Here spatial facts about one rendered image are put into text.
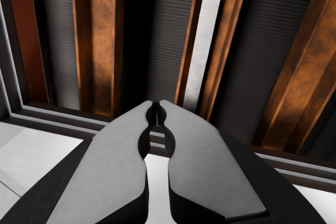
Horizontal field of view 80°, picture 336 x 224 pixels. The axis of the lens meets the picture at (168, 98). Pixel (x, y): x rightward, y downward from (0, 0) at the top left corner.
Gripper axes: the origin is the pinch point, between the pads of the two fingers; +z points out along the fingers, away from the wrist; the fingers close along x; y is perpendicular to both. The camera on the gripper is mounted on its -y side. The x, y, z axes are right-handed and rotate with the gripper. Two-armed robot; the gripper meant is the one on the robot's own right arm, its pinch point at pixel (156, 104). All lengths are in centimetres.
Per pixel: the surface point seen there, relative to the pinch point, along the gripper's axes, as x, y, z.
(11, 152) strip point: -25.4, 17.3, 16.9
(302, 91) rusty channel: 29.6, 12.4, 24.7
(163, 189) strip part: 0.1, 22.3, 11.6
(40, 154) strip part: -20.0, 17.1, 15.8
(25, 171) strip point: -24.3, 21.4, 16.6
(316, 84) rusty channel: 31.8, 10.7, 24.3
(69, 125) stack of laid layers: -14.3, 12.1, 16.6
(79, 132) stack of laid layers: -12.7, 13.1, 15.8
